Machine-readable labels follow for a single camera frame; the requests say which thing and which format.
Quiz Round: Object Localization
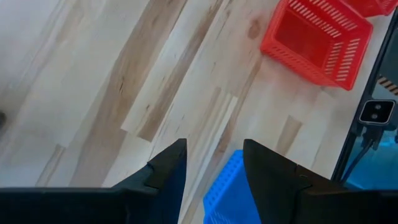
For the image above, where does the black aluminium table frame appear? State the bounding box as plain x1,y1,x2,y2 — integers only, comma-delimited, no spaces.
330,9,398,187

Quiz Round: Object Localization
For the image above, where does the dark camera cable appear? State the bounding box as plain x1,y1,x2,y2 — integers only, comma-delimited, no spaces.
340,126,386,184

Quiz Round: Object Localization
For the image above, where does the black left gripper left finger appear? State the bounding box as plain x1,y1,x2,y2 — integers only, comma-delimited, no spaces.
111,139,188,224

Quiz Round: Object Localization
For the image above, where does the red plastic basket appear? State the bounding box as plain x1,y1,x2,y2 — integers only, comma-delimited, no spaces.
340,0,398,18
259,0,374,91

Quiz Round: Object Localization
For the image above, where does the small table-level camera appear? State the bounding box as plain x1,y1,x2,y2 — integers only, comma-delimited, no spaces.
358,98,396,126

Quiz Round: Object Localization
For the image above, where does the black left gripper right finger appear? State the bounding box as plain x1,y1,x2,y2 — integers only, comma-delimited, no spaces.
244,139,346,224

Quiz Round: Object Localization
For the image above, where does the blue plastic basket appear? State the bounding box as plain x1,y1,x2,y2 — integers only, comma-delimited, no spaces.
203,149,262,224

